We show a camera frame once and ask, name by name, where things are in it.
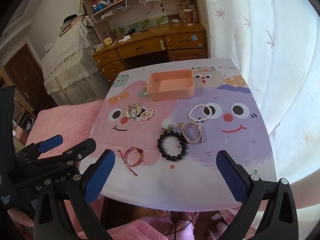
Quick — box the black cable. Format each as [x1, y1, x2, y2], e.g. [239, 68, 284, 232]
[163, 211, 198, 240]

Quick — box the brown wooden door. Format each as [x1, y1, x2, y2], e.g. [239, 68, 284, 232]
[4, 44, 56, 114]

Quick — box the red patterned cup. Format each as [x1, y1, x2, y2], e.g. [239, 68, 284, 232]
[184, 8, 195, 25]

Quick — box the pink plastic tray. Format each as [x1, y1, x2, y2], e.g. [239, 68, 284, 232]
[146, 69, 194, 102]

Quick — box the pearl bow hair clip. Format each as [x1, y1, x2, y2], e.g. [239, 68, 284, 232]
[139, 109, 158, 125]

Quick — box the gold rhinestone hair claw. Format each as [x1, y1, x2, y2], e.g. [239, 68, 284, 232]
[123, 103, 142, 119]

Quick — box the black bead bracelet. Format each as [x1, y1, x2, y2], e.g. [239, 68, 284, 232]
[156, 130, 188, 162]

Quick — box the white pearl bracelet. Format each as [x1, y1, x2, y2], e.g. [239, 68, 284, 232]
[188, 103, 216, 123]

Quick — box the red string bracelet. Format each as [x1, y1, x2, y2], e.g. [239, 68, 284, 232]
[117, 146, 144, 177]

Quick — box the yellow mug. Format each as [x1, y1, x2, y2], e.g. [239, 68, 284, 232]
[103, 37, 113, 46]

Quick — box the cartoon print tablecloth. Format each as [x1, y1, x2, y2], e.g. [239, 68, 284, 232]
[80, 59, 277, 211]

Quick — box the wooden desk with drawers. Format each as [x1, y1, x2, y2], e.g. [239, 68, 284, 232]
[93, 23, 208, 85]

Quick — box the white lace covered furniture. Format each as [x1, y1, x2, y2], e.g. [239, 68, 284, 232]
[41, 21, 110, 106]

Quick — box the wooden bookshelf hutch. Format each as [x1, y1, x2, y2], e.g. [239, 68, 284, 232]
[82, 0, 197, 41]

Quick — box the white floral curtain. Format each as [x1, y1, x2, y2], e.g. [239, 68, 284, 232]
[199, 0, 320, 213]

